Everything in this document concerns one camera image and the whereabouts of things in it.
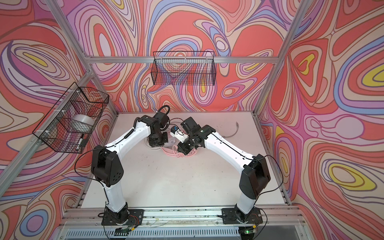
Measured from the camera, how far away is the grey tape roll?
28.0 inches

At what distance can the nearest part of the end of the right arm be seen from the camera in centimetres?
57

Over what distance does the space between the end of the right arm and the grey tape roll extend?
1.52 feet
